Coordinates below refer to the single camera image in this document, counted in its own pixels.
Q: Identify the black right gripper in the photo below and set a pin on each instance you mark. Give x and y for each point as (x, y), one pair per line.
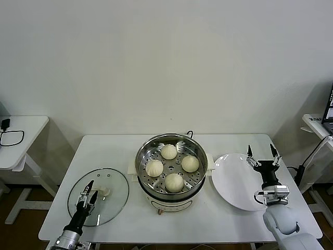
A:
(268, 172)

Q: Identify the cream electric cooker pot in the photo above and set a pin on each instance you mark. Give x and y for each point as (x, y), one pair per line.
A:
(169, 204)

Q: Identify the white round plate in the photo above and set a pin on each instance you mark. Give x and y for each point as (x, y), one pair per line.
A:
(229, 182)

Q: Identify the black power adapter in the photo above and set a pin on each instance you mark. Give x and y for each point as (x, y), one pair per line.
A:
(5, 124)

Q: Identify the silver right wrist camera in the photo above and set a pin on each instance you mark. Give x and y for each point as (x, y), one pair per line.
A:
(275, 194)

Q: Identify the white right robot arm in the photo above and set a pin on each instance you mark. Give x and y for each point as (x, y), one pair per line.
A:
(283, 221)

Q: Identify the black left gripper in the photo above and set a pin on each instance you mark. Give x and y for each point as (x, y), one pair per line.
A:
(80, 216)

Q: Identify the white side table with adapter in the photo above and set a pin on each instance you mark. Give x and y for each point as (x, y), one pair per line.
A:
(28, 130)

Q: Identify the white steamed baozi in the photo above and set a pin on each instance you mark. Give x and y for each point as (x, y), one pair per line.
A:
(154, 168)
(169, 151)
(173, 182)
(190, 163)

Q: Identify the stainless steel steamer basket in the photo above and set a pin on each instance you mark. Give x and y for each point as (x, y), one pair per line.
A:
(201, 156)

